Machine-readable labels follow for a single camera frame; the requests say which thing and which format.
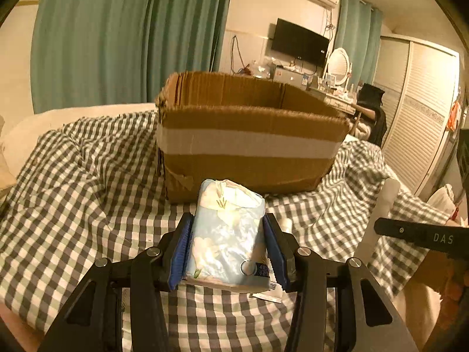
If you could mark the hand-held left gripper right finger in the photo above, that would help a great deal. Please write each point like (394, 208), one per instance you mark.
(274, 256)

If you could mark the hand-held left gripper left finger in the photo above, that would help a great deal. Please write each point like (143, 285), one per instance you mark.
(181, 253)

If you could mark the light blue floral tissue pack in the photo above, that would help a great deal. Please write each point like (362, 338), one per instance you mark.
(223, 234)

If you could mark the white plastic cylinder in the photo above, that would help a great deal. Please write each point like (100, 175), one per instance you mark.
(383, 205)

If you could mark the brown cardboard box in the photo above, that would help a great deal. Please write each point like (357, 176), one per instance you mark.
(238, 168)

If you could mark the person's right hand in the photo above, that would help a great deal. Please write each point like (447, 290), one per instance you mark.
(456, 286)

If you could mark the white plastic bag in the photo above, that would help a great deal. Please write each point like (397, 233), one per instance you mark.
(445, 200)

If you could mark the grey checked blanket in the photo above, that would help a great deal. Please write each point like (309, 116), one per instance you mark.
(91, 190)

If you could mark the white louvred wardrobe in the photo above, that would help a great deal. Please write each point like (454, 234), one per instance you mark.
(414, 117)

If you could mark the orange hanging item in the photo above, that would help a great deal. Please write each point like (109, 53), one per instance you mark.
(454, 115)

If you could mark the chair with black clothes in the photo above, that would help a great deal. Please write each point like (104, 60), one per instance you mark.
(372, 99)

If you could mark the white dressing table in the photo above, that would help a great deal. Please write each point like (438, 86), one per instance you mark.
(335, 97)

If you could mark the grey cabinet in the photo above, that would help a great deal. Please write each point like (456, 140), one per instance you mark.
(289, 75)

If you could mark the white oval mirror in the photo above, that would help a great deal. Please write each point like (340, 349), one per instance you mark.
(338, 64)

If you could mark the beige pillow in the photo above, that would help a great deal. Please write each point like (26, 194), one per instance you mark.
(5, 161)

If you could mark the narrow green curtain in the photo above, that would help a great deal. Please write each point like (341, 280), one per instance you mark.
(357, 25)

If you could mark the wide green curtain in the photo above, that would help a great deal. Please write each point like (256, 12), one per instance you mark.
(110, 36)

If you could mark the black wall television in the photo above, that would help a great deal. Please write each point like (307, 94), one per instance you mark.
(298, 42)

